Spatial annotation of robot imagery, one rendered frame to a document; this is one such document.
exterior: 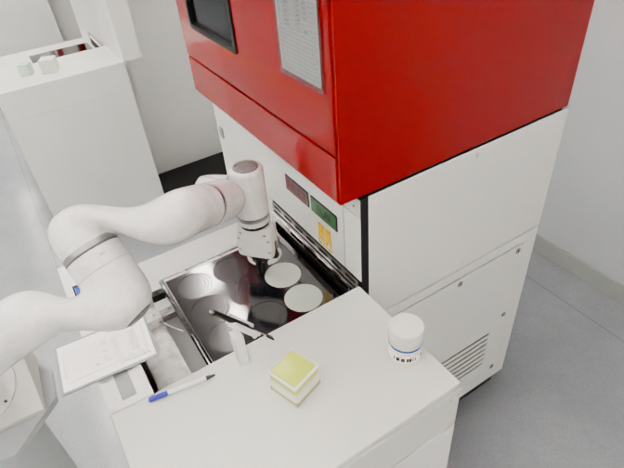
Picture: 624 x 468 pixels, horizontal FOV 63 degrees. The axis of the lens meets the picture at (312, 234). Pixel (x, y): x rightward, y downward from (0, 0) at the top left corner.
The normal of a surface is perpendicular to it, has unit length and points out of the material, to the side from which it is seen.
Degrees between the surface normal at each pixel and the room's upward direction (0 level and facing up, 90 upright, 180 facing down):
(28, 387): 45
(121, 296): 51
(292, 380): 0
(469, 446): 0
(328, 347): 0
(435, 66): 90
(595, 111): 90
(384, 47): 90
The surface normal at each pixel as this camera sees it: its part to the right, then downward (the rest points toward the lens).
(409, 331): -0.07, -0.78
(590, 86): -0.84, 0.38
